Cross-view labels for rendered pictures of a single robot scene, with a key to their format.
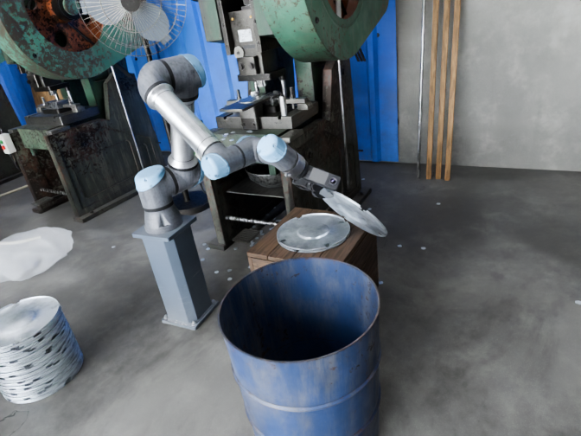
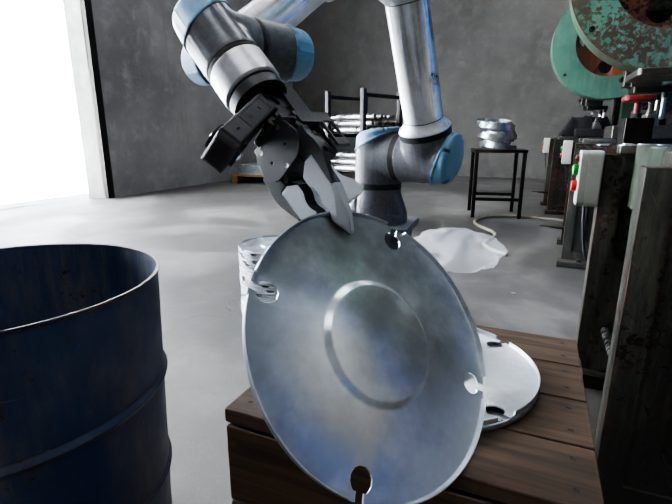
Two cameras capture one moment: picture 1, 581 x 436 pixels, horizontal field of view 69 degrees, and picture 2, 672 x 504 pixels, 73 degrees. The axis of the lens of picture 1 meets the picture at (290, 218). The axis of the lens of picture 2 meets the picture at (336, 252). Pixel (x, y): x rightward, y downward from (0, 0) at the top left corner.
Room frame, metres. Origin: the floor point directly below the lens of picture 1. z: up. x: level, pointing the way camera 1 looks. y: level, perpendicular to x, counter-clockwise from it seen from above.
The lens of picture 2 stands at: (1.24, -0.63, 0.67)
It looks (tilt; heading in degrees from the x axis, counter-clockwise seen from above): 15 degrees down; 81
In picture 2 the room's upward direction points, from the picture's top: straight up
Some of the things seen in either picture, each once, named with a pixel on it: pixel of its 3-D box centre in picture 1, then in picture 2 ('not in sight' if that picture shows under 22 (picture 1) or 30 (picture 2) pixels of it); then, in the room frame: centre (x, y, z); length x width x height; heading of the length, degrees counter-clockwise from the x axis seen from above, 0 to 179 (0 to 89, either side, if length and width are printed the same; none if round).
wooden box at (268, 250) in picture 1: (317, 270); (419, 474); (1.46, -0.08, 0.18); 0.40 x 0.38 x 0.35; 148
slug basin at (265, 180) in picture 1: (276, 171); not in sight; (2.19, 0.04, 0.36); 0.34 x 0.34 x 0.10
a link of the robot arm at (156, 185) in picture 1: (154, 185); (381, 155); (1.53, 0.50, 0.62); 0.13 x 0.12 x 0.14; 133
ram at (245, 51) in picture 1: (251, 41); not in sight; (2.16, 0.06, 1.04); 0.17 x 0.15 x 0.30; 148
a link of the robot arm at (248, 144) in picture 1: (251, 150); (266, 52); (1.25, 0.09, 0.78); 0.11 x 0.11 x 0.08; 43
